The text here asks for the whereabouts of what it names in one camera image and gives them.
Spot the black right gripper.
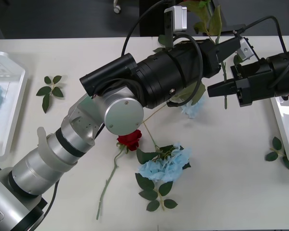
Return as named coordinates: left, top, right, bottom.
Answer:
left=207, top=59, right=275, bottom=108

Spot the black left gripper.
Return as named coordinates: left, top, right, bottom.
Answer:
left=183, top=38, right=241, bottom=88

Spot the red rose with green stem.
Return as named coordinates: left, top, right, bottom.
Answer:
left=183, top=0, right=229, bottom=110
left=95, top=129, right=143, bottom=221

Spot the green leaf twig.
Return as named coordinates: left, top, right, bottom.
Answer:
left=36, top=75, right=65, bottom=114
left=153, top=34, right=171, bottom=53
left=265, top=136, right=289, bottom=173
left=134, top=172, right=179, bottom=212

